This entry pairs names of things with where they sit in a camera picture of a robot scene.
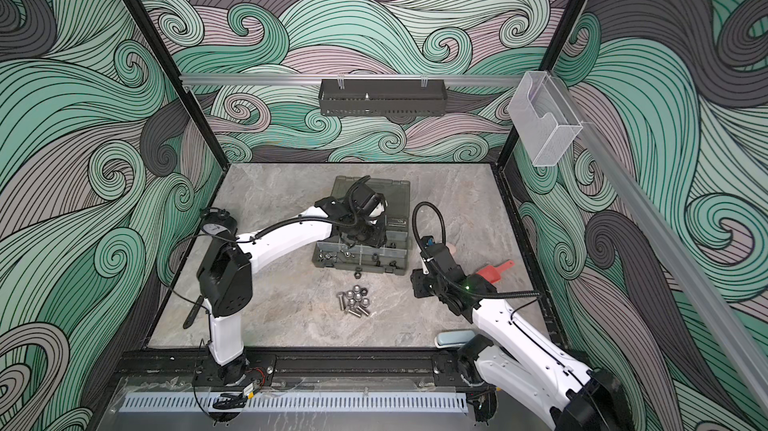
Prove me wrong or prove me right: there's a black corner frame post left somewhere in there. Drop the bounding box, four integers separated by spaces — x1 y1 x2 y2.
122 0 230 171

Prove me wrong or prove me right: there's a black corner frame post right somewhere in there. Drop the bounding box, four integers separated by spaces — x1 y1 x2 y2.
497 0 588 169

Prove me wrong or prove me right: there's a smoky clear compartment organizer box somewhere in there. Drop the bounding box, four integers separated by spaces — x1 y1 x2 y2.
312 178 411 279

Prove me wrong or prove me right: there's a black alarm clock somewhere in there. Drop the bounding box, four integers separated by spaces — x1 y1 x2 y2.
200 208 234 235

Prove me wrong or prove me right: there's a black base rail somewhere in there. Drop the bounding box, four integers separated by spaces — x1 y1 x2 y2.
116 338 491 388

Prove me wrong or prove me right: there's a white slotted cable duct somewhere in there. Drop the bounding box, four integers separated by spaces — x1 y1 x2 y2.
117 392 469 414

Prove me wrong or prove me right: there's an aluminium rail back wall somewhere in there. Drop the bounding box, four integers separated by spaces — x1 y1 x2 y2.
179 73 522 88

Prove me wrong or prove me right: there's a black corner frame post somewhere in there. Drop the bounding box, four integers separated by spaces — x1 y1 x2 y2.
122 0 230 171
497 0 588 169

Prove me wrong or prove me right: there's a pale blue rectangular case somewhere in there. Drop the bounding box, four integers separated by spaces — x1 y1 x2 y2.
434 329 476 349

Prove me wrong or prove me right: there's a clear acrylic wall holder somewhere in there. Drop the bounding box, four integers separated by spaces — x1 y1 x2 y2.
507 71 583 168

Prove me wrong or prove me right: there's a pile of screws and nuts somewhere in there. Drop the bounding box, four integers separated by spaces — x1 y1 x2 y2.
336 285 371 318

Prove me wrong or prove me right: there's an aluminium rail wall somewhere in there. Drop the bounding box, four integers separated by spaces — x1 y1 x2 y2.
548 73 768 420
179 73 522 88

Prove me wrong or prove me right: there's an aluminium rail right wall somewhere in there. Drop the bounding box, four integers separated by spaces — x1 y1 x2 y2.
548 73 768 420

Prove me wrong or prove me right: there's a red plastic scoop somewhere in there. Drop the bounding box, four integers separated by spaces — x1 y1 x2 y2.
475 260 515 284

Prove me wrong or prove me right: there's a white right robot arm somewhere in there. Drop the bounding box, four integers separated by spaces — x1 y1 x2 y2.
411 237 633 430

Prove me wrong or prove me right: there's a black perforated wall tray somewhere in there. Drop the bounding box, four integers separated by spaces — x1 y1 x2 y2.
318 80 448 120

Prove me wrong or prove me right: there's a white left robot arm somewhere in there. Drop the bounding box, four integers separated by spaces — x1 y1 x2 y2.
197 176 387 385

